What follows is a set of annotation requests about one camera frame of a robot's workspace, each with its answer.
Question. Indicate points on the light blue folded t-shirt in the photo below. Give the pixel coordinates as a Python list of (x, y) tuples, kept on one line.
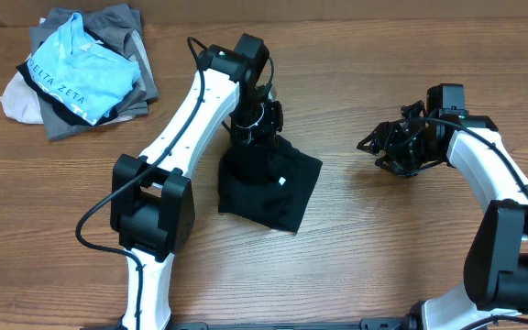
[(75, 69)]

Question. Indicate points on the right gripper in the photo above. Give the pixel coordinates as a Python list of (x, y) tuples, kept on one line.
[(391, 133)]

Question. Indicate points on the black t-shirt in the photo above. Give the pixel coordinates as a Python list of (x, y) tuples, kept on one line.
[(268, 185)]

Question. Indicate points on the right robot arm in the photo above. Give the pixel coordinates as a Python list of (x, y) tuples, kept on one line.
[(440, 130)]

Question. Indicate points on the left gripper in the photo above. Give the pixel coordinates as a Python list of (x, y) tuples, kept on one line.
[(268, 135)]

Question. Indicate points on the grey folded garment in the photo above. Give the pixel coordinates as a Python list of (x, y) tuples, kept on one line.
[(119, 27)]

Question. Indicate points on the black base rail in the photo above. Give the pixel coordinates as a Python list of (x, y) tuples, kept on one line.
[(282, 326)]

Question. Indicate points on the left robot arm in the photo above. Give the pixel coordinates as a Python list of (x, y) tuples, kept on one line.
[(153, 209)]

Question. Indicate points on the black folded garment in pile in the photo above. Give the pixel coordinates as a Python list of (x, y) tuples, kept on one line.
[(58, 107)]

